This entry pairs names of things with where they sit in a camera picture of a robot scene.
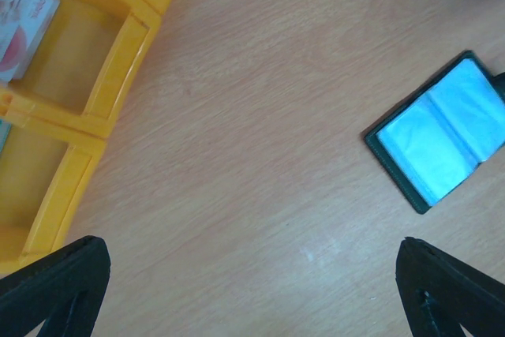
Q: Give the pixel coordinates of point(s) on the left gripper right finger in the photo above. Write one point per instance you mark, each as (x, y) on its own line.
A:
(443, 296)

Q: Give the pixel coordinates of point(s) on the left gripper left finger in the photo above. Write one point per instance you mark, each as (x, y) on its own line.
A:
(61, 293)

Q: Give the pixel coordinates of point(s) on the black leather card holder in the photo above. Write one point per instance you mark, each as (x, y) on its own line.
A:
(433, 140)

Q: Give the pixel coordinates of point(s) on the teal card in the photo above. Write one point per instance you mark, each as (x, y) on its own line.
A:
(4, 133)

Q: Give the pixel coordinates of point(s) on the white red card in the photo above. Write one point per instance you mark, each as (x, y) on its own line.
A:
(23, 25)

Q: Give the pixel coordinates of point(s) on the yellow bin left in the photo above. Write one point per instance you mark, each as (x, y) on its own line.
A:
(45, 170)

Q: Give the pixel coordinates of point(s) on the yellow bin middle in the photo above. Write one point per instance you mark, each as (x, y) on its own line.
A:
(84, 66)

